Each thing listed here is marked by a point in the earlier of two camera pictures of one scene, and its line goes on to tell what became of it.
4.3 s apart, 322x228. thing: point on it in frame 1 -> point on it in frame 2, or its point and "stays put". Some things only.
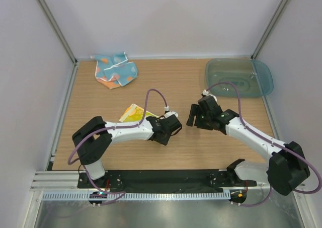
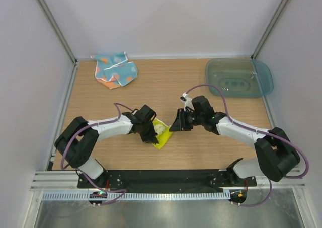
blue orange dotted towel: (115, 70) stays put
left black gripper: (164, 141) -> (151, 137)
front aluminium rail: (68, 179) stays put
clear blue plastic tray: (253, 77) stays put
